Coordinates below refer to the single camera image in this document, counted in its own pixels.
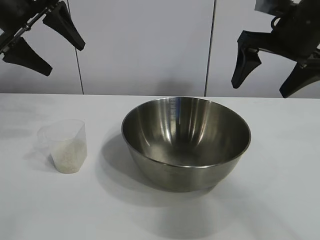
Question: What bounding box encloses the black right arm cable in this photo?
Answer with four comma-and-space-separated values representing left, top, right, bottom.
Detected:
270, 14, 283, 33

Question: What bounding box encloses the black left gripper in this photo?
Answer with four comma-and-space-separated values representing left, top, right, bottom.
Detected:
0, 0, 87, 77

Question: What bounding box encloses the white uncooked rice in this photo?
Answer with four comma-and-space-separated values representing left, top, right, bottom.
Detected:
50, 139, 88, 173

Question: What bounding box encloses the stainless steel mixing bowl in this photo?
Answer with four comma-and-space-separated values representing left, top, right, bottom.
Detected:
121, 96, 252, 193

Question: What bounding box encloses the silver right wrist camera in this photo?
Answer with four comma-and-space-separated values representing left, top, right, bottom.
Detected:
254, 0, 277, 11

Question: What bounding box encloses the clear plastic measuring cup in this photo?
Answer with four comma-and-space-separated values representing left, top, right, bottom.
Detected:
36, 118, 88, 174

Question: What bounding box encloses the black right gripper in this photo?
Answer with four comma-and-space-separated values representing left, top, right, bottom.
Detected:
230, 0, 320, 99

